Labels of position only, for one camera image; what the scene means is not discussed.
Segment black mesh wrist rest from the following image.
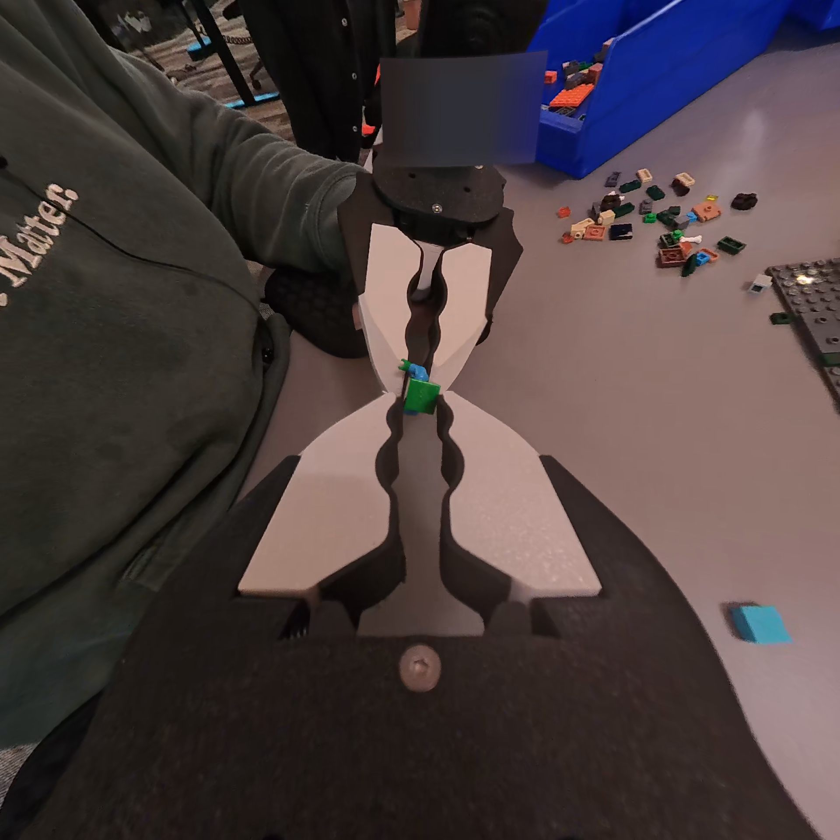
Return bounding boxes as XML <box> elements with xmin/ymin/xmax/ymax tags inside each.
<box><xmin>264</xmin><ymin>266</ymin><xmax>370</xmax><ymax>358</ymax></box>

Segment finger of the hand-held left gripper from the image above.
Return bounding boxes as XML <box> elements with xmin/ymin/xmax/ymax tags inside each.
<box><xmin>430</xmin><ymin>244</ymin><xmax>494</xmax><ymax>395</ymax></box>
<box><xmin>357</xmin><ymin>223</ymin><xmax>427</xmax><ymax>398</ymax></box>

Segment scattered small toy bricks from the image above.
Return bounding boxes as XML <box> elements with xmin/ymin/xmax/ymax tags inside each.
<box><xmin>558</xmin><ymin>167</ymin><xmax>760</xmax><ymax>278</ymax></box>

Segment grey toy baseplate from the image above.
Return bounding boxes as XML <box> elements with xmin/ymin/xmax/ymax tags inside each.
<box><xmin>766</xmin><ymin>258</ymin><xmax>840</xmax><ymax>414</ymax></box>

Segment person's green hoodie torso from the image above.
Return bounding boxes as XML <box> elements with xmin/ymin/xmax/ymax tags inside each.
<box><xmin>0</xmin><ymin>0</ymin><xmax>293</xmax><ymax>729</ymax></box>

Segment grey desk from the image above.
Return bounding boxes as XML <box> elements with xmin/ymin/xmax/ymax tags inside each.
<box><xmin>236</xmin><ymin>26</ymin><xmax>840</xmax><ymax>840</ymax></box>

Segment heap of mixed toy plates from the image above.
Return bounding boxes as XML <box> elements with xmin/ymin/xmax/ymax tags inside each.
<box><xmin>543</xmin><ymin>39</ymin><xmax>614</xmax><ymax>119</ymax></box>

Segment cyan toy helmet brick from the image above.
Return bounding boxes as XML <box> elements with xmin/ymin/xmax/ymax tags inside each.
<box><xmin>728</xmin><ymin>604</ymin><xmax>793</xmax><ymax>645</ymax></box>

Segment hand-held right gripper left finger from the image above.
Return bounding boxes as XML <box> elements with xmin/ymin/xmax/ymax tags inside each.
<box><xmin>238</xmin><ymin>392</ymin><xmax>404</xmax><ymax>634</ymax></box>

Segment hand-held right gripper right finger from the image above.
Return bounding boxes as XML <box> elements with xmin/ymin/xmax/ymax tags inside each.
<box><xmin>434</xmin><ymin>392</ymin><xmax>601</xmax><ymax>634</ymax></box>

